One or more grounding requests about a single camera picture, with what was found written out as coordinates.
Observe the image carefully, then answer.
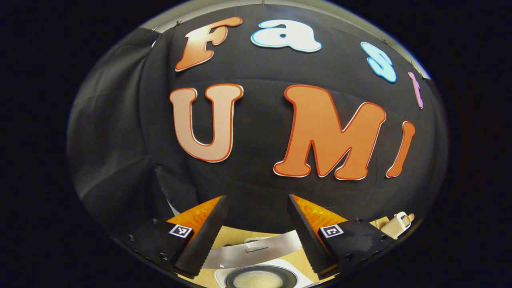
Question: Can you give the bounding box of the white rice cooker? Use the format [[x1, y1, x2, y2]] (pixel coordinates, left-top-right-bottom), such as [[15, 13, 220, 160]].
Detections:
[[202, 230, 317, 288]]

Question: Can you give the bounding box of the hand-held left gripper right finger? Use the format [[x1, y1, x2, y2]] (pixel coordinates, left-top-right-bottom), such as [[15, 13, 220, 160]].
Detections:
[[286, 194, 400, 280]]

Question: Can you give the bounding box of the black backdrop cloth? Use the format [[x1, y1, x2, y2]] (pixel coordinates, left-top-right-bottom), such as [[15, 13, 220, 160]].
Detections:
[[67, 3, 448, 242]]

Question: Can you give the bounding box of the white rice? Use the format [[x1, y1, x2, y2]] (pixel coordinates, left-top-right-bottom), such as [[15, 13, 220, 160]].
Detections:
[[232, 270, 285, 288]]

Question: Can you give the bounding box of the white toaster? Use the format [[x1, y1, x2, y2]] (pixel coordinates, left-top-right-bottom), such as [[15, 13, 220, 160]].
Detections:
[[380, 212, 416, 240]]

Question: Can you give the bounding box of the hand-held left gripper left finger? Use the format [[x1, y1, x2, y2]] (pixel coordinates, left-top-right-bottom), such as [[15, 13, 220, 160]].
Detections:
[[116, 195, 229, 280]]

